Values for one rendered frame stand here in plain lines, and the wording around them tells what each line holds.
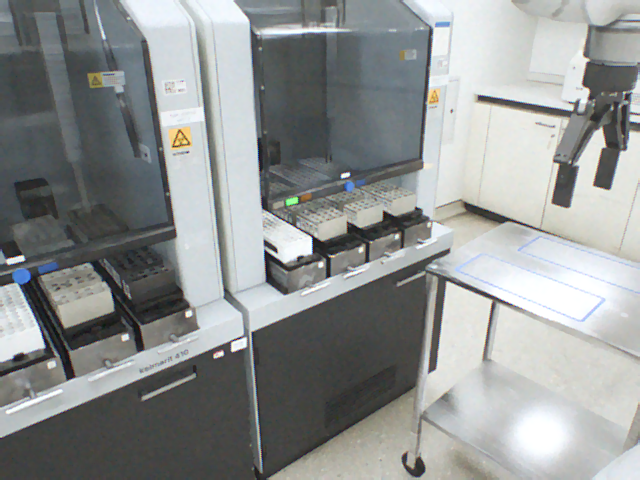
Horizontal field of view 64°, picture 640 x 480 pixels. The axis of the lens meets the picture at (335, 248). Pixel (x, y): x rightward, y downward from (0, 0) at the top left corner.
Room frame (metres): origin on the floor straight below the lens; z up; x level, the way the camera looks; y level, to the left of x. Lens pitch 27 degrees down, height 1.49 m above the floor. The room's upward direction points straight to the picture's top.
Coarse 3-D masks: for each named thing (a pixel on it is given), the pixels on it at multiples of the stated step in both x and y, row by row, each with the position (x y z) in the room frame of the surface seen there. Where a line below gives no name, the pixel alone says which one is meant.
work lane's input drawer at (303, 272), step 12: (264, 252) 1.33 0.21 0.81; (312, 252) 1.33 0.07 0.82; (276, 264) 1.27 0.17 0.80; (288, 264) 1.25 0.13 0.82; (300, 264) 1.26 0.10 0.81; (312, 264) 1.27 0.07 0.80; (324, 264) 1.30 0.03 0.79; (276, 276) 1.26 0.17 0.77; (288, 276) 1.22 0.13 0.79; (300, 276) 1.25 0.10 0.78; (312, 276) 1.27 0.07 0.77; (324, 276) 1.30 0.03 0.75; (288, 288) 1.22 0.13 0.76; (300, 288) 1.25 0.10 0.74; (312, 288) 1.23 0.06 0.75; (324, 288) 1.24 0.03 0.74
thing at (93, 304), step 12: (108, 288) 1.01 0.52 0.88; (72, 300) 0.96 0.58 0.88; (84, 300) 0.97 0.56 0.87; (96, 300) 0.99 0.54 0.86; (108, 300) 1.00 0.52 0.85; (60, 312) 0.94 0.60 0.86; (72, 312) 0.95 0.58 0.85; (84, 312) 0.97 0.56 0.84; (96, 312) 0.98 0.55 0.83; (108, 312) 1.00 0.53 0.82; (72, 324) 0.95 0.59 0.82
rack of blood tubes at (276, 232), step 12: (264, 216) 1.48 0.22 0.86; (264, 228) 1.39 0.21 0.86; (276, 228) 1.39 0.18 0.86; (288, 228) 1.39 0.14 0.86; (264, 240) 1.42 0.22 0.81; (276, 240) 1.31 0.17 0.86; (288, 240) 1.31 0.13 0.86; (300, 240) 1.30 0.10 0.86; (276, 252) 1.34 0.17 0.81; (288, 252) 1.27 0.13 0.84; (300, 252) 1.30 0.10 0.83
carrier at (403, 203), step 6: (408, 192) 1.65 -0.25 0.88; (414, 192) 1.65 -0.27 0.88; (396, 198) 1.60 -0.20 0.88; (402, 198) 1.60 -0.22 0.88; (408, 198) 1.62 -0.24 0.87; (414, 198) 1.64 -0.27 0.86; (390, 204) 1.58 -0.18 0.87; (396, 204) 1.59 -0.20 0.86; (402, 204) 1.61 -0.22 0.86; (408, 204) 1.62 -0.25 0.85; (414, 204) 1.64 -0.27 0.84; (390, 210) 1.58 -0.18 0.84; (396, 210) 1.59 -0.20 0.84; (402, 210) 1.61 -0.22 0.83; (408, 210) 1.62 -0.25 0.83
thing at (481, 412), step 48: (480, 240) 1.41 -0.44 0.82; (528, 240) 1.41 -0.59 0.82; (432, 288) 1.23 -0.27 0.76; (480, 288) 1.12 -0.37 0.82; (528, 288) 1.12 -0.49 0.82; (576, 288) 1.13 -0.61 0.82; (624, 288) 1.13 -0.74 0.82; (576, 336) 0.94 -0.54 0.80; (624, 336) 0.92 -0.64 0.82; (480, 384) 1.38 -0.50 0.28; (528, 384) 1.38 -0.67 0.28; (480, 432) 1.16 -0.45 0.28; (528, 432) 1.16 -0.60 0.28; (576, 432) 1.16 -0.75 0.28; (624, 432) 1.17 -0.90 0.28
